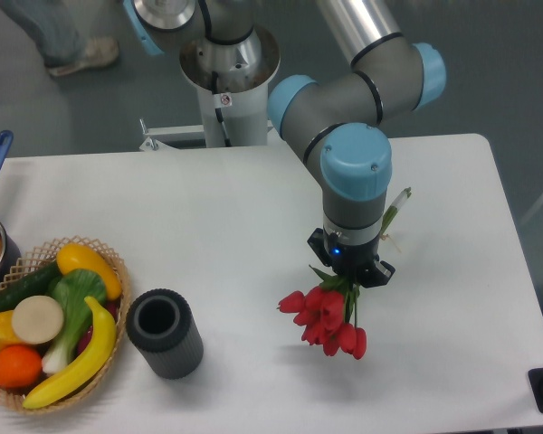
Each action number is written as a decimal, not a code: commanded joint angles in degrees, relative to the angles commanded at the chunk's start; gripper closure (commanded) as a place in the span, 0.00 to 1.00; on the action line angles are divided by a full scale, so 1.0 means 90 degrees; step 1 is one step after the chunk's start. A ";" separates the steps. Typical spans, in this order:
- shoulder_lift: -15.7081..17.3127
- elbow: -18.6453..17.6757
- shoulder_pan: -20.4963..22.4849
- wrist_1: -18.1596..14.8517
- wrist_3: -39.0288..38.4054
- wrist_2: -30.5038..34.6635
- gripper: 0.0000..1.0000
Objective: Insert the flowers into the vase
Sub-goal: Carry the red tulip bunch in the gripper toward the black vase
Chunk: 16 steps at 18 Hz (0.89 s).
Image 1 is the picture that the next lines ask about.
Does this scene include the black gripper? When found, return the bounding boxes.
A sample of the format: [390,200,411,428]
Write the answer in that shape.
[307,228,395,288]

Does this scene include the red tulip bouquet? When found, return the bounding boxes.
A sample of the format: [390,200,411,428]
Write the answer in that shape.
[277,186,413,361]

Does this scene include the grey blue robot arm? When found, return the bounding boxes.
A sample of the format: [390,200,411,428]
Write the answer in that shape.
[125,1,446,288]

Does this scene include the dark grey ribbed vase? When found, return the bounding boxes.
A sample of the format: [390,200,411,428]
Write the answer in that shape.
[126,288,204,380]

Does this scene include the red fruit in basket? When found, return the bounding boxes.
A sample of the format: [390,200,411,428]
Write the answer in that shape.
[75,301,119,356]

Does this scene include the yellow banana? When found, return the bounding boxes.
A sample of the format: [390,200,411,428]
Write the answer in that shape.
[23,296,117,410]

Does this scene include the green bok choy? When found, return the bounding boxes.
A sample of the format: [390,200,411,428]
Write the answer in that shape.
[42,269,107,376]

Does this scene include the woven wicker basket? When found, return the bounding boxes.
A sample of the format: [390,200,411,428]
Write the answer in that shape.
[0,236,131,415]

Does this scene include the green cucumber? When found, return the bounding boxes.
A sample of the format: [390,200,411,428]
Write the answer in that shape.
[0,261,62,313]

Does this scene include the beige round radish slice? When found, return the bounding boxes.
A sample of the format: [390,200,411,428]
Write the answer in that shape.
[11,296,64,344]

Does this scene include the orange fruit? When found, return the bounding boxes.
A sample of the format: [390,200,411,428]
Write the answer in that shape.
[0,345,43,389]

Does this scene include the person leg and shoe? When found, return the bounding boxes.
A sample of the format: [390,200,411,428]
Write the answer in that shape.
[0,1,119,77]

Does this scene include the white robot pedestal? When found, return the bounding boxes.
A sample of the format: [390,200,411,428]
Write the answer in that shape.
[141,24,280,150]

